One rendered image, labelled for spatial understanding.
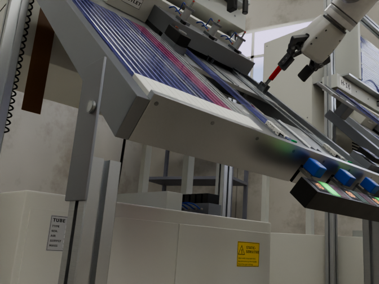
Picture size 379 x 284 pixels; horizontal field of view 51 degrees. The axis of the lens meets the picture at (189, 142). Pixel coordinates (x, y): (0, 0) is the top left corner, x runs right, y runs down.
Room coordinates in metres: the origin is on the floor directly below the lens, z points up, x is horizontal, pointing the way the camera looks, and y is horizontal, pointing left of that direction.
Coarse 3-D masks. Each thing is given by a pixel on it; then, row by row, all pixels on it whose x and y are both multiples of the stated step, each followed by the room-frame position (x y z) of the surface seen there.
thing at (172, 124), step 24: (168, 96) 0.48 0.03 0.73; (144, 120) 0.48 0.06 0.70; (168, 120) 0.50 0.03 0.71; (192, 120) 0.51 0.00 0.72; (216, 120) 0.53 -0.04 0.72; (168, 144) 0.53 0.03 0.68; (192, 144) 0.55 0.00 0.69; (216, 144) 0.57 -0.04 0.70; (240, 144) 0.59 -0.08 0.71; (264, 144) 0.62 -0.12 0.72; (288, 144) 0.65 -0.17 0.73; (240, 168) 0.64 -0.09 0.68; (264, 168) 0.66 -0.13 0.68; (288, 168) 0.70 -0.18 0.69; (336, 168) 0.77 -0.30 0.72; (360, 168) 0.81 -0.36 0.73; (360, 192) 0.89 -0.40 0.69
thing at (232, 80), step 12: (96, 0) 0.92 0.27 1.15; (120, 12) 0.96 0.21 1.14; (144, 24) 1.01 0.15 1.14; (192, 60) 0.94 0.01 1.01; (204, 60) 1.05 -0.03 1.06; (204, 72) 0.92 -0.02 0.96; (216, 72) 0.99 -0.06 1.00; (228, 72) 1.12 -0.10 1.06; (216, 84) 1.09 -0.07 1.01; (228, 84) 0.98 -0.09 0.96; (240, 84) 1.05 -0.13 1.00; (228, 96) 1.06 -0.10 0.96
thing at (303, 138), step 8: (248, 112) 0.78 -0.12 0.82; (256, 120) 0.76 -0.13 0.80; (272, 120) 0.86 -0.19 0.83; (264, 128) 0.74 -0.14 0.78; (280, 128) 0.83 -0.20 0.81; (288, 128) 0.87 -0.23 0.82; (296, 128) 0.93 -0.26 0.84; (280, 136) 0.73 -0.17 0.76; (296, 136) 0.83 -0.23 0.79; (304, 136) 0.90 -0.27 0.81; (304, 144) 0.82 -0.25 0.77; (312, 144) 0.88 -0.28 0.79; (328, 152) 0.89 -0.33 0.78
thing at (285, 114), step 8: (232, 72) 1.14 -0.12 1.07; (256, 88) 1.07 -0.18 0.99; (264, 96) 1.05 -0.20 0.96; (272, 104) 1.02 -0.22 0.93; (280, 112) 1.00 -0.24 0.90; (296, 120) 0.97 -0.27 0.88; (304, 128) 0.95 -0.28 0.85; (312, 136) 0.93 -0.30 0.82; (320, 144) 0.91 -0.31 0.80; (344, 160) 0.87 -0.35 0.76
